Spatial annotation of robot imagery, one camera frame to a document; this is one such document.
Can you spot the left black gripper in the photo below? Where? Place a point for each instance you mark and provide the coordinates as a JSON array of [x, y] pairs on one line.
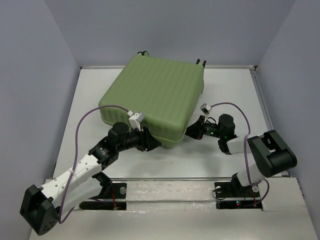
[[147, 142]]

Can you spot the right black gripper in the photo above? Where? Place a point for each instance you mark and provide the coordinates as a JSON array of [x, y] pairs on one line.
[[195, 130]]

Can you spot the green hard-shell suitcase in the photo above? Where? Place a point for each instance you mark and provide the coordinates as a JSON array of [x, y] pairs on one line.
[[166, 91]]

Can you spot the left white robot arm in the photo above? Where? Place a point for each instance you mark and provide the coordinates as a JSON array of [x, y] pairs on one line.
[[44, 206]]

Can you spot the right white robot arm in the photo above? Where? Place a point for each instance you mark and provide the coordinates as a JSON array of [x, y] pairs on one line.
[[265, 155]]

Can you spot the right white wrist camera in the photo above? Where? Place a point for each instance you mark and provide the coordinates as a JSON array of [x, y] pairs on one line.
[[206, 110]]

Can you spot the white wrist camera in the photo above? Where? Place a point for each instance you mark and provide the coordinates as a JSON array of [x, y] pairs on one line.
[[206, 110], [135, 119]]

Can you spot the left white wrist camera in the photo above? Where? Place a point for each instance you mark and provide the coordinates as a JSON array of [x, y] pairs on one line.
[[135, 119]]

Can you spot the aluminium rail across table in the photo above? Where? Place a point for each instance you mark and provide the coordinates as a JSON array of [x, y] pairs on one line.
[[119, 179]]

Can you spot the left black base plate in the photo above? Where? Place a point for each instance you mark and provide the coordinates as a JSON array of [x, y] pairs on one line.
[[109, 199]]

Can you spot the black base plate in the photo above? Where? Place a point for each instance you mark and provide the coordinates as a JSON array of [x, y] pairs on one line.
[[244, 198], [109, 199]]

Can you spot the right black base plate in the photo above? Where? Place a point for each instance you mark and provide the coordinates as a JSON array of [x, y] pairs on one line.
[[244, 198]]

